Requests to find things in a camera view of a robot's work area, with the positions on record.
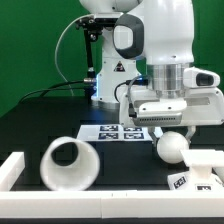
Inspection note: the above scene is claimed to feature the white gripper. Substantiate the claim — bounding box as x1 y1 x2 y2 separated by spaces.
119 87 224 148

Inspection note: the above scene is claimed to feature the white lamp bulb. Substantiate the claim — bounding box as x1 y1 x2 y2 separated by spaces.
157 131 189 164

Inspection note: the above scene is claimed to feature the white lamp base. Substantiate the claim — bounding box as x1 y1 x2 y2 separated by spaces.
167 149 224 192

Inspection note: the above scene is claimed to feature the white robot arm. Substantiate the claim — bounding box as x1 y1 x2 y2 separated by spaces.
80 0 224 140

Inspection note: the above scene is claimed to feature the white lamp shade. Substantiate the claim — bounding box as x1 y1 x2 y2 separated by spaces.
40 136 100 191

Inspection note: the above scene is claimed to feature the white right fence bar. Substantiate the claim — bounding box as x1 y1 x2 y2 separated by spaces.
214 167 224 183

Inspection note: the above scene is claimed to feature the white marker sheet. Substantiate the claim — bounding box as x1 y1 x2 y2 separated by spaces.
77 124 152 142

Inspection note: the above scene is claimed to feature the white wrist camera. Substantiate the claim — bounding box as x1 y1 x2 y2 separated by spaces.
183 67 220 88

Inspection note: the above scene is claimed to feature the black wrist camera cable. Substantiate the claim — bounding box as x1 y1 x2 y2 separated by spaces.
114 75 150 119

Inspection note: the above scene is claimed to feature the grey rear camera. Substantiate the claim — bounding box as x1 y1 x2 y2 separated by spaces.
94 12 122 27

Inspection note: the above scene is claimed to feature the black camera stand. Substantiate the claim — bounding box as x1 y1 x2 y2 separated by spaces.
76 16 101 101

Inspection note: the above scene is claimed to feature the grey camera cable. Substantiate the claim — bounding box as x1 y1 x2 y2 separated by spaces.
54 13 94 98

